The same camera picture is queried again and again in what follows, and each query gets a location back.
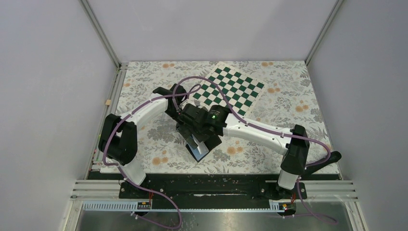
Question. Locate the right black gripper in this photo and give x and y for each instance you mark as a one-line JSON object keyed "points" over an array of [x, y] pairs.
{"points": [[186, 131]]}

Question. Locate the black leather card holder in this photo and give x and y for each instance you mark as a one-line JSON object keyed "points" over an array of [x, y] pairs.
{"points": [[196, 152]]}

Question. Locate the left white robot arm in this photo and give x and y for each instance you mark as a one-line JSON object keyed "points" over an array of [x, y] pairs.
{"points": [[119, 137]]}

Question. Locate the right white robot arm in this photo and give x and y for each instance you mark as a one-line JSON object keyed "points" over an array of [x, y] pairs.
{"points": [[290, 143]]}

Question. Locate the floral patterned table mat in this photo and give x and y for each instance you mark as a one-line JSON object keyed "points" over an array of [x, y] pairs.
{"points": [[288, 99]]}

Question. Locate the green white checkerboard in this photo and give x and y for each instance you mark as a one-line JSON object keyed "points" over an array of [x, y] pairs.
{"points": [[241, 90]]}

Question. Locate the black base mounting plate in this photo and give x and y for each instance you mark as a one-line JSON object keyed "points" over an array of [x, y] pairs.
{"points": [[209, 191]]}

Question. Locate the grey slotted cable duct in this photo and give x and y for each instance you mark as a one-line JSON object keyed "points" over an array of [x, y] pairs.
{"points": [[145, 207]]}

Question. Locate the aluminium frame rails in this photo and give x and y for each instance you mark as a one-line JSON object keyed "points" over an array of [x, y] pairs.
{"points": [[98, 193]]}

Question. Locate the black cylindrical handle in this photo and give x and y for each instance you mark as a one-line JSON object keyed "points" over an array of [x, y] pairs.
{"points": [[335, 156]]}

